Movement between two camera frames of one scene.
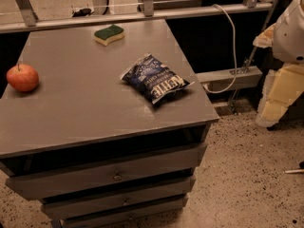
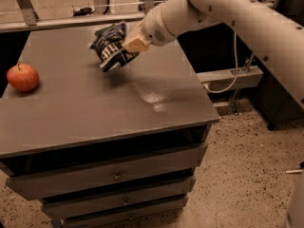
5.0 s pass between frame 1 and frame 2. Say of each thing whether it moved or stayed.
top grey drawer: stayed
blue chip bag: moved
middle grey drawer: stayed
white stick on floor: stayed
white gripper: moved
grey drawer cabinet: stayed
